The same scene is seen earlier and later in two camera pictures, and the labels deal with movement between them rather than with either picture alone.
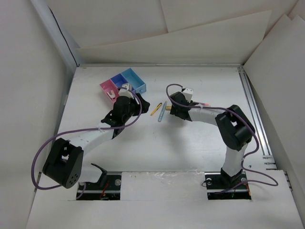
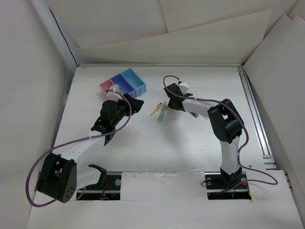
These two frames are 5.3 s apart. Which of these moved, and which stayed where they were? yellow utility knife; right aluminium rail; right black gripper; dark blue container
Moved: right black gripper
Stayed: dark blue container; yellow utility knife; right aluminium rail
